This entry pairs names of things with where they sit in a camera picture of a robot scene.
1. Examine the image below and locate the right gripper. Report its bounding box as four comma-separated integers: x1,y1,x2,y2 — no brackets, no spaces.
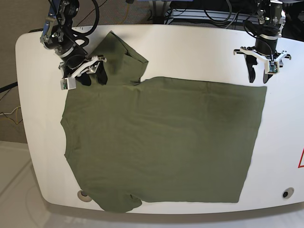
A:
58,54,108,86

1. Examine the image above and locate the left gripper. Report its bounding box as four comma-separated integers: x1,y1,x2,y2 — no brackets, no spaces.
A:
233,35,291,84

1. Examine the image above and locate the olive green T-shirt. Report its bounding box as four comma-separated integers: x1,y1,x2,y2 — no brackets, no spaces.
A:
61,32,267,212

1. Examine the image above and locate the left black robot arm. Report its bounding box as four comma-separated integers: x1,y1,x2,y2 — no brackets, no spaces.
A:
233,0,292,84

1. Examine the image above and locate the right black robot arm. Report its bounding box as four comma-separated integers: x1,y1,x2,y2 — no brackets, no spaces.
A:
40,0,108,90

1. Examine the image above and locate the black bar behind table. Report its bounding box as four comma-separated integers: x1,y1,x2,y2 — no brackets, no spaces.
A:
29,28,43,33

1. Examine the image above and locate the red triangle warning sticker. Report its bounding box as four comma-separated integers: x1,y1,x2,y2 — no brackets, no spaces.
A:
298,150,304,168

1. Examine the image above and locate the left table grommet hole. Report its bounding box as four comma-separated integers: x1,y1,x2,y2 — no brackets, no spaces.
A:
77,190,92,202

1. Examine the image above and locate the table grommet hole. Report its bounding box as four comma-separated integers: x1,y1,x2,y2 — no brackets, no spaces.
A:
282,187,295,199
77,190,92,202

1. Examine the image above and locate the right table grommet hole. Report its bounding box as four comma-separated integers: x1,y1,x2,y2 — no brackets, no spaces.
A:
282,187,295,199

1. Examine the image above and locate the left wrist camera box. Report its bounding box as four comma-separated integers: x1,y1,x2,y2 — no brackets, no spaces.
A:
267,60,280,74

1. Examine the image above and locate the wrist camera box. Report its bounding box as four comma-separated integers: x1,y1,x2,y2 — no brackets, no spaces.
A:
267,60,280,74
60,77,76,90

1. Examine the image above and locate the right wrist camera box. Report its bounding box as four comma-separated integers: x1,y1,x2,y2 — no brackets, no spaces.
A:
60,77,76,90

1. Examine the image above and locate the yellow floor cable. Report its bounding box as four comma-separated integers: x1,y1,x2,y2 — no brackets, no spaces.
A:
0,106,22,125

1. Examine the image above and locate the aluminium frame rack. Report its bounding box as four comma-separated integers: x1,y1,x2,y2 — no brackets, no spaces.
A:
148,0,262,27

